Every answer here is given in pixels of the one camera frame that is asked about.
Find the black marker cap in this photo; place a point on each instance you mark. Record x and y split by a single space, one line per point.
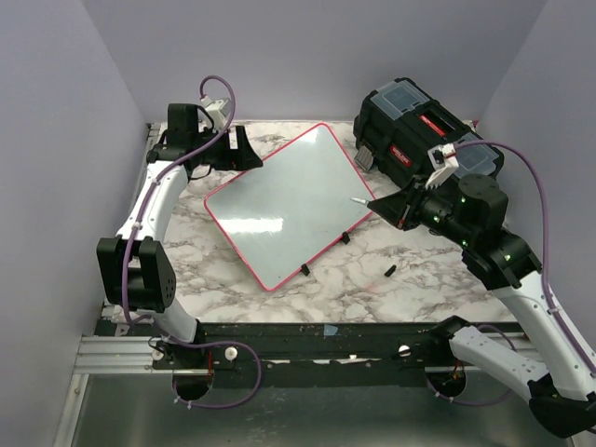
390 271

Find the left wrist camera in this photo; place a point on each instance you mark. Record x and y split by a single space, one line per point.
219 110

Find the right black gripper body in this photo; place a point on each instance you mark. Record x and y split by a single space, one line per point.
422 206

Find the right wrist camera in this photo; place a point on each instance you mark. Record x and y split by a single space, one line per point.
444 162

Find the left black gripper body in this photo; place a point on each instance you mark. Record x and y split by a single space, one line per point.
220 155

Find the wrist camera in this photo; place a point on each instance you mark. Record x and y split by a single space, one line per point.
444 162
219 110

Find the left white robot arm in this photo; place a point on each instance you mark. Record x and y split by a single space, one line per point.
136 272

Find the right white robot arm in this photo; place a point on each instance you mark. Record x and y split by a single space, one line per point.
559 387

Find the black red toolbox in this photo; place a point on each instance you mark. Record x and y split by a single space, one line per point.
399 123

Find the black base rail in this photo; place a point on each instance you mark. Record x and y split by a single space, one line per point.
291 355

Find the pink-framed whiteboard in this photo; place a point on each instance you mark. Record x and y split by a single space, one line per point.
293 208

